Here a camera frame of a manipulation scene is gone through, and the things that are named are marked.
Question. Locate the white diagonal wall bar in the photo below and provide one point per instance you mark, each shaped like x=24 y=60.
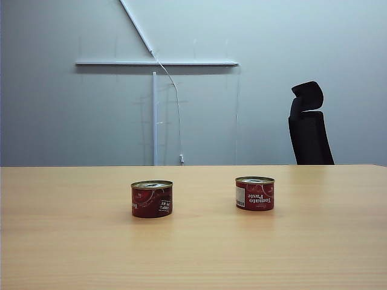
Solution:
x=136 y=25

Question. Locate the black office chair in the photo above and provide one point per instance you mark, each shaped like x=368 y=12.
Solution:
x=311 y=136

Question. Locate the white horizontal wall bar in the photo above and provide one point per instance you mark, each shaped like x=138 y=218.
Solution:
x=157 y=63

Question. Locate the red tomato paste can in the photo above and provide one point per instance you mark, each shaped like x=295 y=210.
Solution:
x=257 y=194
x=148 y=201

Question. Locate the white vertical wall bar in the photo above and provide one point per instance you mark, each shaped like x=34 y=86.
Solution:
x=155 y=121

